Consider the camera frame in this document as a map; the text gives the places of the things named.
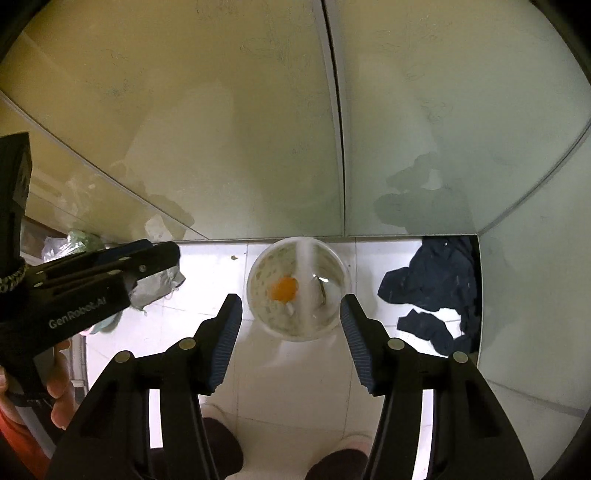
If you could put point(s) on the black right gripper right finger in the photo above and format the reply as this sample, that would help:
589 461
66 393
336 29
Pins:
472 435

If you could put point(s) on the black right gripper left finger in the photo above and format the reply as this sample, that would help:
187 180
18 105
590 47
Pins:
108 437

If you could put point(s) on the grey wrapper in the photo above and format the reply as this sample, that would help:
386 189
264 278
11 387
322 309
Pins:
155 287

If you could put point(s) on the person's left hand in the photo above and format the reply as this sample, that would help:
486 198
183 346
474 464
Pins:
58 385

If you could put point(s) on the green plastic bag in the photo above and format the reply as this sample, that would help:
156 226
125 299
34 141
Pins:
75 242

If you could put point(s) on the left maroon slipper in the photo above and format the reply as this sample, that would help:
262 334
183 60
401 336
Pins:
225 449

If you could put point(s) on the maroon slipper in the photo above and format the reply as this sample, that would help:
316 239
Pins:
347 461
225 449

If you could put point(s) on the right maroon slipper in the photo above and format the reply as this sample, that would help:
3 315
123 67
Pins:
347 461

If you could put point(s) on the dark blue cloth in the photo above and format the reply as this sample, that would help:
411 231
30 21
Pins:
443 279

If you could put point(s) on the orange peel in bin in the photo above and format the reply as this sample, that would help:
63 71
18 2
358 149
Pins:
284 290

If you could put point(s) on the left cabinet door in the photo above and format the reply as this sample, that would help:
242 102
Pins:
219 113

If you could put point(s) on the cabinet door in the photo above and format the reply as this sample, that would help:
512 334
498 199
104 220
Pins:
452 110
219 113

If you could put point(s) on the right cabinet door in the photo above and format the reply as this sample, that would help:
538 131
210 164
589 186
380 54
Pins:
452 110

